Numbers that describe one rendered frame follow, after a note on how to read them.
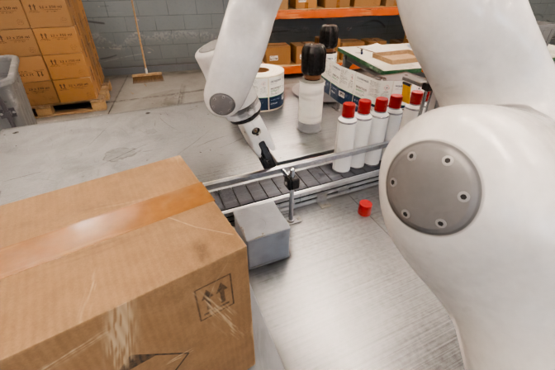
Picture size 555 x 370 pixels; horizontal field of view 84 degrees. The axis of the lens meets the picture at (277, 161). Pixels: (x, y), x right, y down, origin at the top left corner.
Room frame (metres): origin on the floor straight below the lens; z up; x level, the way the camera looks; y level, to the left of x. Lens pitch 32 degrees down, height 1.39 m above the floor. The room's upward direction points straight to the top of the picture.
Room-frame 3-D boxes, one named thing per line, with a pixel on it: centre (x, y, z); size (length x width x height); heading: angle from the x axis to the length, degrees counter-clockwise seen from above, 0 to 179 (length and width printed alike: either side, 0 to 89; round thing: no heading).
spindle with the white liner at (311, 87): (1.04, -0.12, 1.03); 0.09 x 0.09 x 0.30
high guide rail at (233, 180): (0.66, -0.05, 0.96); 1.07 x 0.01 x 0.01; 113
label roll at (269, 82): (1.29, 0.07, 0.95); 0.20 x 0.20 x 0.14
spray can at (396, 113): (0.82, -0.33, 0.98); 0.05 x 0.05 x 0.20
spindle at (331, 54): (1.43, -0.22, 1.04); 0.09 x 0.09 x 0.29
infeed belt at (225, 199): (0.81, -0.30, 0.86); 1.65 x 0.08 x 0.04; 113
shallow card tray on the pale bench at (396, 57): (2.39, -0.93, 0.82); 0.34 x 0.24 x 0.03; 110
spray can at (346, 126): (0.76, -0.19, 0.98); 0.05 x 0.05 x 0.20
